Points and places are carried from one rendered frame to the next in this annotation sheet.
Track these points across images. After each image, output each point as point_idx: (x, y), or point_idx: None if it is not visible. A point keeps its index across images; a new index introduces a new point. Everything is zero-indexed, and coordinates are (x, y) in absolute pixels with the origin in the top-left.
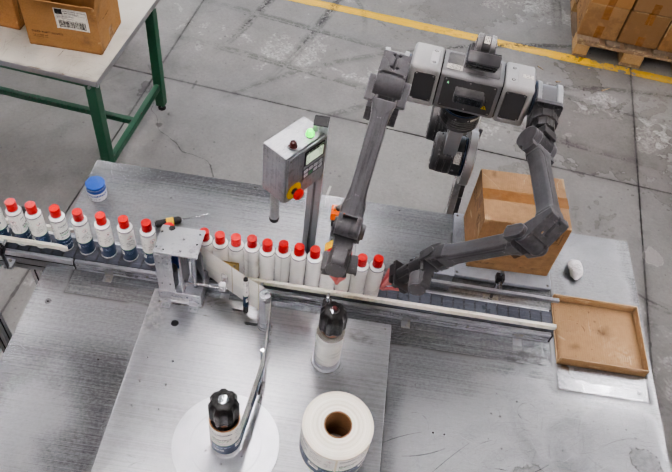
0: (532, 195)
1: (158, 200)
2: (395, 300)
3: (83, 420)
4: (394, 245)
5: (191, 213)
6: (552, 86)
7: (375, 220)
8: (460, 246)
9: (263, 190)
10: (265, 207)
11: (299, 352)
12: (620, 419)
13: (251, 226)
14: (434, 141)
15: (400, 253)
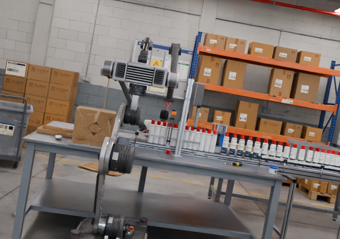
0: (93, 109)
1: (248, 169)
2: (140, 136)
3: None
4: (141, 152)
5: (231, 166)
6: (107, 61)
7: (152, 156)
8: (131, 96)
9: (208, 166)
10: (203, 163)
11: None
12: None
13: (204, 161)
14: (141, 111)
15: (138, 151)
